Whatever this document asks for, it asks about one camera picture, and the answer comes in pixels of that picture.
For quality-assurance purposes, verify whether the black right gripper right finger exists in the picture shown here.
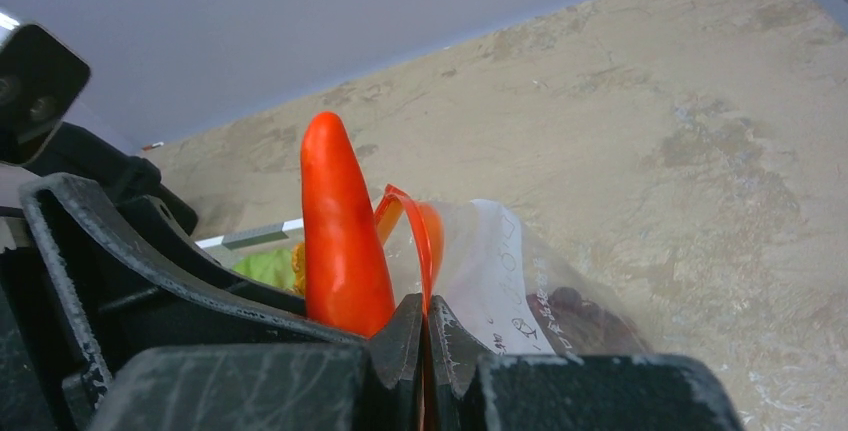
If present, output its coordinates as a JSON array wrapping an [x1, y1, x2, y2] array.
[[428, 296, 744, 430]]

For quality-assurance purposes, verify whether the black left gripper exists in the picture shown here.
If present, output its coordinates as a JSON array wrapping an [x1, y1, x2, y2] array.
[[1, 124, 352, 430]]

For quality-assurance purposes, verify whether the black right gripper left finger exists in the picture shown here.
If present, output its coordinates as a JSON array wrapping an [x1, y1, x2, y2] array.
[[89, 294, 423, 430]]

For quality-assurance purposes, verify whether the orange carrot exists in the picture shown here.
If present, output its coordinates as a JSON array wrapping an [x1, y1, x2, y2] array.
[[300, 111, 395, 338]]

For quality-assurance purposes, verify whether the clear orange zip bag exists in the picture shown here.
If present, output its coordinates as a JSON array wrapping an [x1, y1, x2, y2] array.
[[375, 185, 648, 354]]

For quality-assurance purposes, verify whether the white plastic basket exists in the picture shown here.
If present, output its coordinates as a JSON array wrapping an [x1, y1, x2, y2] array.
[[194, 218, 303, 268]]

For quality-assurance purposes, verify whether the green cabbage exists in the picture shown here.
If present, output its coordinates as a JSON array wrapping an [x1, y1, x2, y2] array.
[[233, 248, 296, 291]]

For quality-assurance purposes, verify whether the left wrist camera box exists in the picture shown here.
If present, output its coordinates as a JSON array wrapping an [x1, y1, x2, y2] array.
[[1, 8, 91, 167]]

